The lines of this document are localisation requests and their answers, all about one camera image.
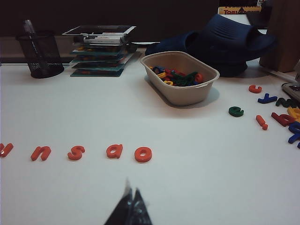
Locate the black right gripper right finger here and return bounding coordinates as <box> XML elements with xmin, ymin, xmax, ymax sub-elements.
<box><xmin>130</xmin><ymin>187</ymin><xmax>153</xmax><ymax>225</ymax></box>

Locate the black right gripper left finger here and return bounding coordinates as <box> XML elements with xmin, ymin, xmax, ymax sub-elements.
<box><xmin>103</xmin><ymin>177</ymin><xmax>133</xmax><ymax>225</ymax></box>

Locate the red letter n magnet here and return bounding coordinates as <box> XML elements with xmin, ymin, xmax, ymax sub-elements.
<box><xmin>30</xmin><ymin>146</ymin><xmax>52</xmax><ymax>161</ymax></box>

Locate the red letter u magnet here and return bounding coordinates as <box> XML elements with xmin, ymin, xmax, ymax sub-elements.
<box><xmin>0</xmin><ymin>142</ymin><xmax>14</xmax><ymax>158</ymax></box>

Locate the red letter o magnet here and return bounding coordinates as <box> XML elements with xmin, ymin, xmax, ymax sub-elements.
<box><xmin>134</xmin><ymin>147</ymin><xmax>153</xmax><ymax>163</ymax></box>

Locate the green letter e magnet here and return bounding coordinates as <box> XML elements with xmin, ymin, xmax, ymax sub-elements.
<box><xmin>228</xmin><ymin>106</ymin><xmax>245</xmax><ymax>117</ymax></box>

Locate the yellow letter magnet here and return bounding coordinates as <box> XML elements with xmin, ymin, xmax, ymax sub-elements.
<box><xmin>156</xmin><ymin>71</ymin><xmax>174</xmax><ymax>85</ymax></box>
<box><xmin>287</xmin><ymin>106</ymin><xmax>300</xmax><ymax>122</ymax></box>

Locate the red letter i magnet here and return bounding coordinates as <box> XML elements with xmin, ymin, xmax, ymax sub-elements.
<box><xmin>255</xmin><ymin>114</ymin><xmax>269</xmax><ymax>130</ymax></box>

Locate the red letter c magnet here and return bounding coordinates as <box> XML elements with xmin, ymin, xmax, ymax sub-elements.
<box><xmin>248</xmin><ymin>84</ymin><xmax>263</xmax><ymax>94</ymax></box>

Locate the blue letter y magnet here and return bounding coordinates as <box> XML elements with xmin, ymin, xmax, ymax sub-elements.
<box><xmin>257</xmin><ymin>93</ymin><xmax>278</xmax><ymax>104</ymax></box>

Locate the red letter b magnet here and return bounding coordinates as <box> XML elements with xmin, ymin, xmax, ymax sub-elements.
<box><xmin>271</xmin><ymin>112</ymin><xmax>297</xmax><ymax>127</ymax></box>

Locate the green letter m magnet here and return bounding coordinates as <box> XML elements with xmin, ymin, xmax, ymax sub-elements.
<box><xmin>276</xmin><ymin>97</ymin><xmax>299</xmax><ymax>109</ymax></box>

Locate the beige pulp bowl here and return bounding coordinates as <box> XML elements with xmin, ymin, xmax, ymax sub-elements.
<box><xmin>140</xmin><ymin>51</ymin><xmax>220</xmax><ymax>106</ymax></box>

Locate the teal card box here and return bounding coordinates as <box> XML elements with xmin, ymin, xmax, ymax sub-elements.
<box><xmin>71</xmin><ymin>61</ymin><xmax>128</xmax><ymax>71</ymax></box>
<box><xmin>71</xmin><ymin>45</ymin><xmax>129</xmax><ymax>57</ymax></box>
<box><xmin>69</xmin><ymin>53</ymin><xmax>136</xmax><ymax>65</ymax></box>
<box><xmin>70</xmin><ymin>67</ymin><xmax>125</xmax><ymax>78</ymax></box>

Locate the black mesh pen holder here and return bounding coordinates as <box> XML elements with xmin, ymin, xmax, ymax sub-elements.
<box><xmin>15</xmin><ymin>30</ymin><xmax>65</xmax><ymax>79</ymax></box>

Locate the navy blue foam slipper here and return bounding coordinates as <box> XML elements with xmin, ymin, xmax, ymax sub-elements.
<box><xmin>198</xmin><ymin>13</ymin><xmax>280</xmax><ymax>77</ymax></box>
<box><xmin>144</xmin><ymin>31</ymin><xmax>207</xmax><ymax>62</ymax></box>

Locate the white marker pen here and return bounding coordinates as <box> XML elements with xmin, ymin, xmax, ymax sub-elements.
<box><xmin>73</xmin><ymin>32</ymin><xmax>129</xmax><ymax>45</ymax></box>

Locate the clear plastic tray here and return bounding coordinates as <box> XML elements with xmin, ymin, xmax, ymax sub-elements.
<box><xmin>61</xmin><ymin>25</ymin><xmax>137</xmax><ymax>46</ymax></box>

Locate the grey flat device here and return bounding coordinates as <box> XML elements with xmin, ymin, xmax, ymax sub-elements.
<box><xmin>281</xmin><ymin>82</ymin><xmax>300</xmax><ymax>102</ymax></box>

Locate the brown desk partition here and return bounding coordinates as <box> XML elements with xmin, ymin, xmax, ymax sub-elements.
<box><xmin>0</xmin><ymin>0</ymin><xmax>220</xmax><ymax>38</ymax></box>

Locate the clear barrel pen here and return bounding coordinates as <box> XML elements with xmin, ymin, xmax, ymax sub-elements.
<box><xmin>23</xmin><ymin>19</ymin><xmax>39</xmax><ymax>50</ymax></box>

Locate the yellow chocolate box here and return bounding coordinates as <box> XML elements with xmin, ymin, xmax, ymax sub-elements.
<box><xmin>217</xmin><ymin>5</ymin><xmax>262</xmax><ymax>15</ymax></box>

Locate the brown cardboard box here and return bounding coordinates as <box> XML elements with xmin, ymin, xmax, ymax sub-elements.
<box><xmin>258</xmin><ymin>0</ymin><xmax>300</xmax><ymax>74</ymax></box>

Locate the orange ring far left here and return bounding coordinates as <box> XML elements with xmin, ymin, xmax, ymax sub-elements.
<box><xmin>105</xmin><ymin>143</ymin><xmax>124</xmax><ymax>159</ymax></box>

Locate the white cable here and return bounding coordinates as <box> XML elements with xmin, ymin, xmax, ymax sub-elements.
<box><xmin>267</xmin><ymin>69</ymin><xmax>300</xmax><ymax>83</ymax></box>

